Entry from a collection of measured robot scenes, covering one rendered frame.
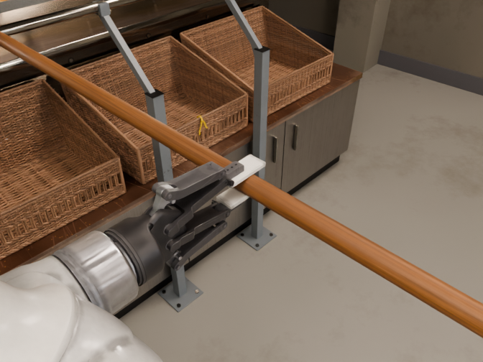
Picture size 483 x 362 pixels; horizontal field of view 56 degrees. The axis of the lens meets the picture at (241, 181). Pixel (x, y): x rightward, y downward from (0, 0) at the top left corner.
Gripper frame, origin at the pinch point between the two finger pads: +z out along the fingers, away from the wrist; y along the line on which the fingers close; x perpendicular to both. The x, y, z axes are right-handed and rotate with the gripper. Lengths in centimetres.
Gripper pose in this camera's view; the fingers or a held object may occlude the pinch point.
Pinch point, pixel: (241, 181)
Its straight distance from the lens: 62.8
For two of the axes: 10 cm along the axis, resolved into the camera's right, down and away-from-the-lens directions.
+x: 7.3, 4.3, -5.4
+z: 6.8, -4.5, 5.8
